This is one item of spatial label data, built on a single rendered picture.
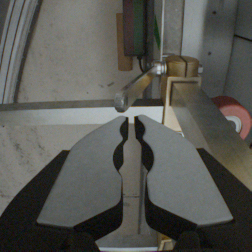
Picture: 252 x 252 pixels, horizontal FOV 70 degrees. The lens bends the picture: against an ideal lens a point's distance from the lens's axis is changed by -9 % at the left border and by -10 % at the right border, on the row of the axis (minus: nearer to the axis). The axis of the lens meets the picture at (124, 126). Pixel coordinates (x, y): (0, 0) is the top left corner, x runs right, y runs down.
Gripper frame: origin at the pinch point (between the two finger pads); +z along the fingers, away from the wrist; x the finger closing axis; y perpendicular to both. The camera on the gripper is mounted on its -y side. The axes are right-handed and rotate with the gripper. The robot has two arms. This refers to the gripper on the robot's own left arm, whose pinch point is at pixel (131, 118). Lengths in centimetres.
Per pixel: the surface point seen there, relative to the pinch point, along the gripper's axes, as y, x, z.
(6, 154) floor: 89, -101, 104
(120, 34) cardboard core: 3, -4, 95
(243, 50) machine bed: 0.5, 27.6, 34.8
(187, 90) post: 2.8, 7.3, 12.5
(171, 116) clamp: 8.1, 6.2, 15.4
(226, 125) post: 3.0, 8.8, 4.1
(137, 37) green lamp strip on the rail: -1.5, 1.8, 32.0
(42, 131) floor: 67, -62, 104
